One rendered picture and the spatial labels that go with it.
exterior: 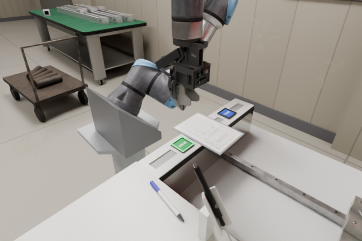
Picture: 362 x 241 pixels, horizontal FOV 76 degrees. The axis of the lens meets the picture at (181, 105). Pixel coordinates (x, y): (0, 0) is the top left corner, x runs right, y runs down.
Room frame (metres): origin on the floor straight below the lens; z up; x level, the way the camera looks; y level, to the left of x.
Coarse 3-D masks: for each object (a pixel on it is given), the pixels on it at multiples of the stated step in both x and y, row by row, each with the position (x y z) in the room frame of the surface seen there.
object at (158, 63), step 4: (176, 48) 0.57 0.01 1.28; (172, 52) 0.58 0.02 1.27; (176, 52) 0.57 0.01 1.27; (164, 56) 0.60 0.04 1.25; (168, 56) 0.59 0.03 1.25; (172, 56) 0.58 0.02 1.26; (176, 56) 0.57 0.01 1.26; (180, 56) 0.56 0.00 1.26; (160, 60) 0.62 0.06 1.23; (164, 60) 0.60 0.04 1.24; (168, 60) 0.59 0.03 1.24; (172, 60) 0.58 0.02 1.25; (156, 64) 0.63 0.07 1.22; (160, 64) 0.62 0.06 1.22; (164, 64) 0.60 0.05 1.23; (168, 64) 0.60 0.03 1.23; (160, 68) 0.62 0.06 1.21
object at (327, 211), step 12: (228, 156) 0.65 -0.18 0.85; (240, 168) 0.61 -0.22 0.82; (252, 168) 0.59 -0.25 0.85; (264, 180) 0.55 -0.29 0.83; (276, 180) 0.53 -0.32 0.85; (288, 192) 0.50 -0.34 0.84; (300, 192) 0.49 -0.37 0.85; (312, 204) 0.45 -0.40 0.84; (324, 204) 0.44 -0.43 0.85; (324, 216) 0.42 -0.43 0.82; (336, 216) 0.41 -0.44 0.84
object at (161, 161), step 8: (232, 104) 0.85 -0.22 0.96; (240, 104) 0.85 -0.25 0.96; (248, 104) 0.85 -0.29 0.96; (216, 112) 0.78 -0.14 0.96; (240, 112) 0.78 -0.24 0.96; (224, 120) 0.72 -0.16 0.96; (232, 120) 0.72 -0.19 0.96; (184, 136) 0.63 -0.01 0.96; (168, 144) 0.59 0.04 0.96; (152, 152) 0.55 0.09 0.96; (160, 152) 0.55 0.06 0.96; (168, 152) 0.55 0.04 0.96; (176, 152) 0.55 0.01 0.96; (184, 152) 0.55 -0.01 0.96; (192, 152) 0.55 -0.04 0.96; (144, 160) 0.51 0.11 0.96; (152, 160) 0.51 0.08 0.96; (160, 160) 0.52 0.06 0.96; (168, 160) 0.51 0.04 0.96; (176, 160) 0.51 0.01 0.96; (152, 168) 0.48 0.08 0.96; (160, 168) 0.48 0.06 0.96; (168, 168) 0.48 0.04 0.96; (160, 176) 0.45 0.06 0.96
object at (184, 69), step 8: (176, 40) 0.55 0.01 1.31; (200, 40) 0.56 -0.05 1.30; (184, 48) 0.57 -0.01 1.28; (192, 48) 0.54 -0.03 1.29; (200, 48) 0.53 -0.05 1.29; (184, 56) 0.56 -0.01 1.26; (192, 56) 0.54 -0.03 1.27; (200, 56) 0.54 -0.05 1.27; (176, 64) 0.56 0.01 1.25; (184, 64) 0.56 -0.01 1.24; (192, 64) 0.54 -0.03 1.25; (200, 64) 0.54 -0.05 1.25; (208, 64) 0.56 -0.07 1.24; (176, 72) 0.55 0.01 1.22; (184, 72) 0.53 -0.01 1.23; (192, 72) 0.51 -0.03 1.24; (200, 72) 0.54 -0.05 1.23; (208, 72) 0.56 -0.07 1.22; (176, 80) 0.55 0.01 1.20; (184, 80) 0.55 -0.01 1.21; (192, 80) 0.51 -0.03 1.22; (200, 80) 0.53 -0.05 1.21; (208, 80) 0.56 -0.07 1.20; (192, 88) 0.51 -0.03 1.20
